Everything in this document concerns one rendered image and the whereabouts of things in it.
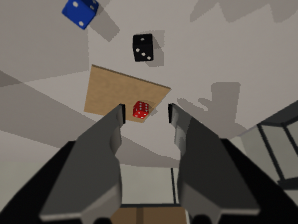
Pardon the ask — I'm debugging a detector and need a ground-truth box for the red die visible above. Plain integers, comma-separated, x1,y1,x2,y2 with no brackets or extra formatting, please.
133,101,149,119

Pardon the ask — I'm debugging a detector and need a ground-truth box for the black die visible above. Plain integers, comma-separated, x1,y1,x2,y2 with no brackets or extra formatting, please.
132,34,154,62

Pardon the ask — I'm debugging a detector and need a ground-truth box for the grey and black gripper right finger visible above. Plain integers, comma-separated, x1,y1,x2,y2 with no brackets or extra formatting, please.
168,103,298,224

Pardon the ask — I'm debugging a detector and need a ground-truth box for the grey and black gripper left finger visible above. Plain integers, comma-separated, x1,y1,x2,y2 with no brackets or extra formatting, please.
0,104,125,224

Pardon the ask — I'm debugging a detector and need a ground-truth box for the blue die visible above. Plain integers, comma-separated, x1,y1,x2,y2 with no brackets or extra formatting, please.
62,0,99,30

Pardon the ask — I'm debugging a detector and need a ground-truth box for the tan flat mat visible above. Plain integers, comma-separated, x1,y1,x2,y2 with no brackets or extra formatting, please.
84,64,170,123

